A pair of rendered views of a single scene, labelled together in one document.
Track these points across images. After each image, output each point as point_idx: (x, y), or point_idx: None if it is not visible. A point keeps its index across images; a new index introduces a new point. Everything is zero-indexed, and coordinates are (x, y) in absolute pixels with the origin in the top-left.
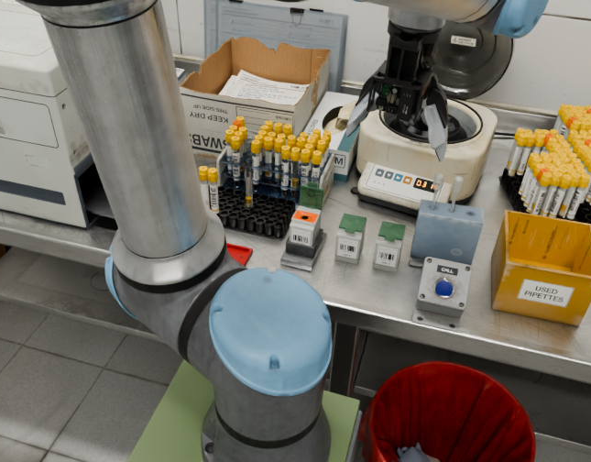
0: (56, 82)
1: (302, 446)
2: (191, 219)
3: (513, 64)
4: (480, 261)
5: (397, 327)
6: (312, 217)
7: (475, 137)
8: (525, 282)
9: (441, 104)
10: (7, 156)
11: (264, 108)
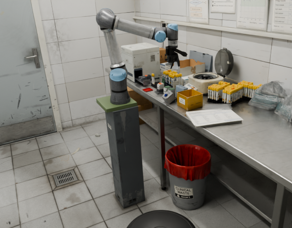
0: (133, 52)
1: (117, 94)
2: (116, 59)
3: (242, 71)
4: None
5: (160, 103)
6: (161, 83)
7: (207, 79)
8: (179, 97)
9: (177, 61)
10: (128, 66)
11: None
